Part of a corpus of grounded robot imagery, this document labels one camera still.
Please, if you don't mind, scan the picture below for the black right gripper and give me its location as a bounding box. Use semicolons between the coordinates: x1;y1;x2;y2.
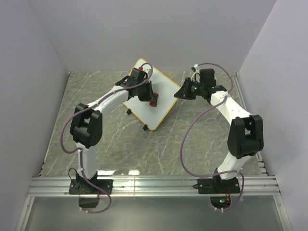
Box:
174;78;204;101

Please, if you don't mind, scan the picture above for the red bone-shaped eraser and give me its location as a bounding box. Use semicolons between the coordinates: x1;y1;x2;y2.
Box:
149;93;159;107

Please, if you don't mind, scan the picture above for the yellow-framed whiteboard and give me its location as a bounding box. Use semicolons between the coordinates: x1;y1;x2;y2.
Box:
123;67;180;131

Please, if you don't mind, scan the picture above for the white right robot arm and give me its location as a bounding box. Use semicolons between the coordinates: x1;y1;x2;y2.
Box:
174;66;264;193

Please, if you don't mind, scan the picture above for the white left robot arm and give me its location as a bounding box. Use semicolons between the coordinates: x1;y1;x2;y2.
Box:
70;66;158;193

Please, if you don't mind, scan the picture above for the circuit board with LEDs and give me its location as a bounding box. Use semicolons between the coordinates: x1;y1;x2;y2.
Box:
210;196;231;209

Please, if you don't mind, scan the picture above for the right side aluminium rail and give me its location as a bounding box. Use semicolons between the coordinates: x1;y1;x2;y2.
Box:
231;72;268;177

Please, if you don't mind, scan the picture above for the aluminium extrusion rail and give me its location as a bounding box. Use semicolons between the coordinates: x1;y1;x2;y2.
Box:
26;176;281;197

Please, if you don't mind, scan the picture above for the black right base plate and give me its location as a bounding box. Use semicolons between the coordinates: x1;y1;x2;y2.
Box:
193;176;241;194

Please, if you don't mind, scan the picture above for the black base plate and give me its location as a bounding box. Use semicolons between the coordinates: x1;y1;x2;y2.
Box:
193;176;241;194
68;179;113;195

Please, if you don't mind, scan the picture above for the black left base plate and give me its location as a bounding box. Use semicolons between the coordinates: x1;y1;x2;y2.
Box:
68;179;113;195

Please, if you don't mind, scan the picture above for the black box under rail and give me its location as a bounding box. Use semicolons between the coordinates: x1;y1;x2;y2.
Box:
78;197;99;209

